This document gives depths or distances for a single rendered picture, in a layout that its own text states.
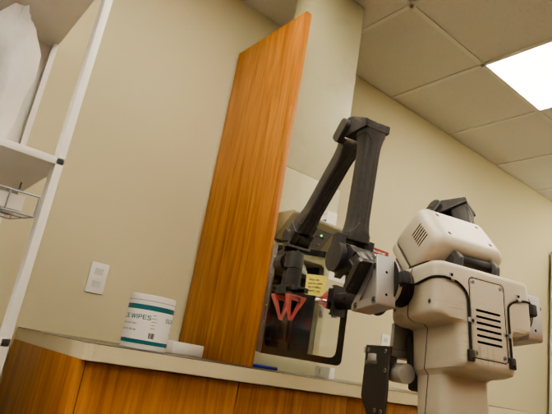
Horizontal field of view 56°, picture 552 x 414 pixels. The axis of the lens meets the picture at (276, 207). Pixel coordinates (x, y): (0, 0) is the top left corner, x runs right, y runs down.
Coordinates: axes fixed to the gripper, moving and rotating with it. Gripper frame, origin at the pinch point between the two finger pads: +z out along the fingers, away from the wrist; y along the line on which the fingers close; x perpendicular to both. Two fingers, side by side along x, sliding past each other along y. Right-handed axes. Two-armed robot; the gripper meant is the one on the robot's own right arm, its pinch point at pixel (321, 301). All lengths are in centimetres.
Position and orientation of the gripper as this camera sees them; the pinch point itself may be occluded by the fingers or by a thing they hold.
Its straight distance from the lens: 189.2
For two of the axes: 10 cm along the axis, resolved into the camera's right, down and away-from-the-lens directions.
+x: -7.7, -3.0, -5.6
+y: 1.6, -9.4, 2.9
